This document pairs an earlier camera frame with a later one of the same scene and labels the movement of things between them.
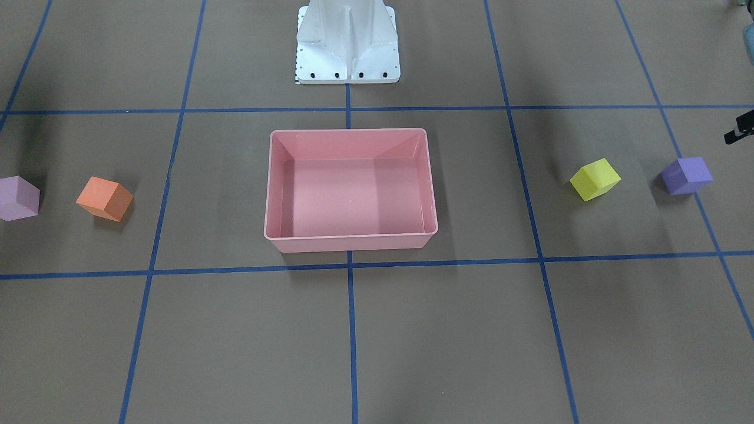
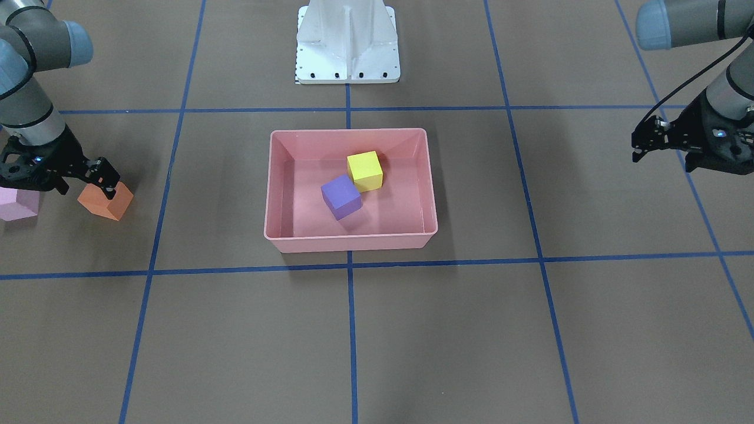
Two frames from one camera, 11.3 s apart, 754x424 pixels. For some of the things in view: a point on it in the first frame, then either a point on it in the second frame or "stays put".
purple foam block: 685,175 -> 341,196
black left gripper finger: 744,125 -> 651,135
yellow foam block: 595,179 -> 366,171
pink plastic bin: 349,189 stays put
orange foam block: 105,198 stays put
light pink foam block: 19,199 stays put
